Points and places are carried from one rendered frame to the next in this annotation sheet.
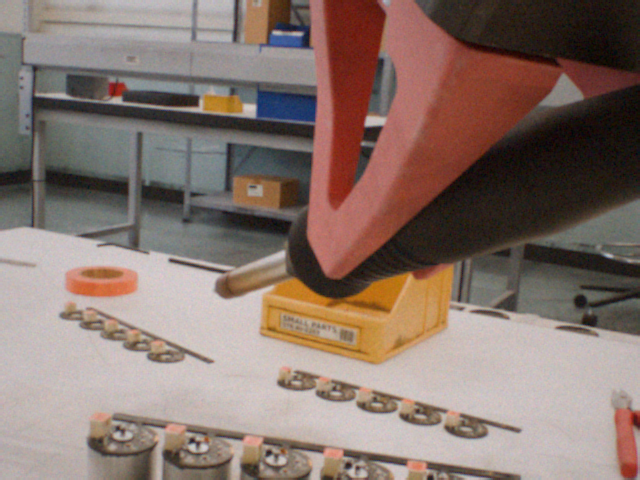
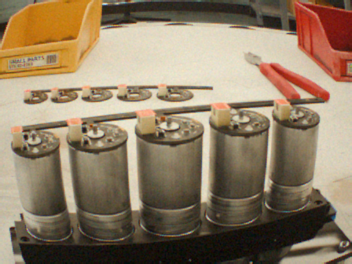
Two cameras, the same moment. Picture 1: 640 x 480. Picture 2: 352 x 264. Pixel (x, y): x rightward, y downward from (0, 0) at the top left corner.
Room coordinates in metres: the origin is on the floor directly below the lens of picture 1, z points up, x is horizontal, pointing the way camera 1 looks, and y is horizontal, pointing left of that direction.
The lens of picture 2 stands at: (0.07, 0.11, 0.91)
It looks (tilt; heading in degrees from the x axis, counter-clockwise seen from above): 22 degrees down; 333
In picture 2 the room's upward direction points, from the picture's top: straight up
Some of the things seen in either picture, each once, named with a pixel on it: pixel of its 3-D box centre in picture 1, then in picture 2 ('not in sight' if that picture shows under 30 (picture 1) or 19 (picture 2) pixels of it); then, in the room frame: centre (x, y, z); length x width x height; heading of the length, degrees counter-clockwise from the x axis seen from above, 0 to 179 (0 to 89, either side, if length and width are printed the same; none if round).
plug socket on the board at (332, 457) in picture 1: (335, 462); (222, 114); (0.28, -0.01, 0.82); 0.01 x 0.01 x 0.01; 79
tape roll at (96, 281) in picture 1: (101, 280); not in sight; (0.73, 0.18, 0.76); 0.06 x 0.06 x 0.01
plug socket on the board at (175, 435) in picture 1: (177, 437); (76, 129); (0.29, 0.04, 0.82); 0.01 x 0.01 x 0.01; 79
